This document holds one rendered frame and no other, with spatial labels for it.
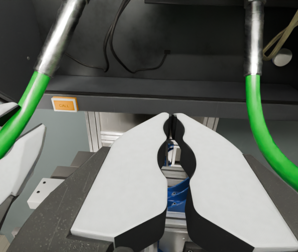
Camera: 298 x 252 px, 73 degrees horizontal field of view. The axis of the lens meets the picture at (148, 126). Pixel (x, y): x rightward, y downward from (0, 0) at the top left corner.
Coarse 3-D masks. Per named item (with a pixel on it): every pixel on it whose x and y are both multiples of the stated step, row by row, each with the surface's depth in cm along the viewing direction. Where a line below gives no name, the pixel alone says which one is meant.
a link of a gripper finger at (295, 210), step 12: (252, 156) 8; (252, 168) 8; (264, 168) 8; (264, 180) 7; (276, 180) 7; (276, 192) 7; (288, 192) 7; (276, 204) 6; (288, 204) 6; (288, 216) 6
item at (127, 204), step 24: (168, 120) 11; (120, 144) 9; (144, 144) 9; (120, 168) 8; (144, 168) 8; (96, 192) 7; (120, 192) 7; (144, 192) 7; (96, 216) 6; (120, 216) 6; (144, 216) 6; (120, 240) 6; (144, 240) 6
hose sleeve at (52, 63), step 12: (72, 0) 18; (84, 0) 19; (60, 12) 18; (72, 12) 18; (60, 24) 18; (72, 24) 18; (48, 36) 18; (60, 36) 18; (48, 48) 17; (60, 48) 18; (36, 60) 18; (48, 60) 18; (60, 60) 18; (48, 72) 18
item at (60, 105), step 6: (54, 96) 43; (60, 96) 43; (54, 102) 43; (60, 102) 43; (66, 102) 43; (72, 102) 43; (60, 108) 43; (66, 108) 43; (72, 108) 43; (78, 108) 44
